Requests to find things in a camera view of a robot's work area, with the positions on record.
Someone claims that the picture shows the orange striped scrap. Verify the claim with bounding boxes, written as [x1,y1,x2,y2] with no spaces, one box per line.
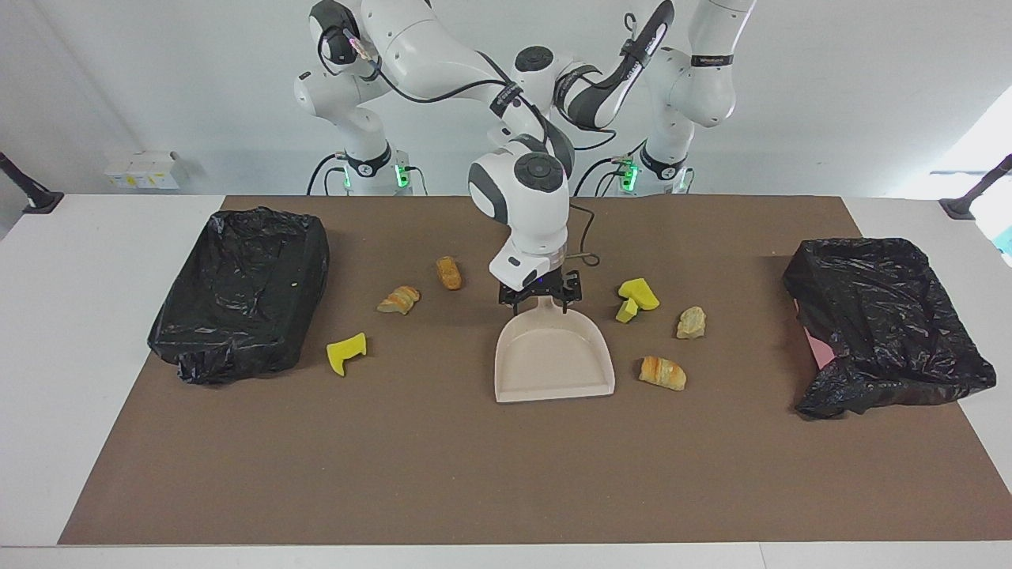
[639,356,687,392]

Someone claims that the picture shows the beige plastic dustpan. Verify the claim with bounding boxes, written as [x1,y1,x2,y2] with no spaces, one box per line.
[494,294,616,404]

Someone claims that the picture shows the pink plastic bin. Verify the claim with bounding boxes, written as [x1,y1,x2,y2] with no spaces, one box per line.
[802,326,837,371]

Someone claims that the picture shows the left arm gripper cable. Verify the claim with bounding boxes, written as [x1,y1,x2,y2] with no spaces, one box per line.
[553,12,641,153]

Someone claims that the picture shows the black plastic trash bag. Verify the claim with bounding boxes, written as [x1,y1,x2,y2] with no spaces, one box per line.
[147,207,330,386]
[783,237,997,420]

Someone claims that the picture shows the striped orange bread piece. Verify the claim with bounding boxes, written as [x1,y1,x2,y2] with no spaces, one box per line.
[376,285,421,315]

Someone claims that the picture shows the arm gripper cable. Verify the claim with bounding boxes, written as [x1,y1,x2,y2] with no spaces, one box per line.
[316,4,599,267]
[553,12,641,153]

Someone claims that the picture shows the white wall boxes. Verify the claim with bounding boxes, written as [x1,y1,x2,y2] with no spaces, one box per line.
[104,150,191,190]

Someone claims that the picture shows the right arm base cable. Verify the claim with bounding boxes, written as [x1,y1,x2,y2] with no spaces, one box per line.
[307,153,349,196]

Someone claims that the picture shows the brown table mat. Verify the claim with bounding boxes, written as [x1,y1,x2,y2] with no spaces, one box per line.
[58,195,1012,546]

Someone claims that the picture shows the right arm gripper cable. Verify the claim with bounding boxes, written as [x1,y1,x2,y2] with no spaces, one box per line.
[316,4,599,267]

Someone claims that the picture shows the large yellow sponge piece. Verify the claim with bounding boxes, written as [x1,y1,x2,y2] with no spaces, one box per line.
[618,277,661,311]

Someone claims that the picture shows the notched yellow sponge piece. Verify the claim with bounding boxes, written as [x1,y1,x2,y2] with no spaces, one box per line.
[327,333,368,377]

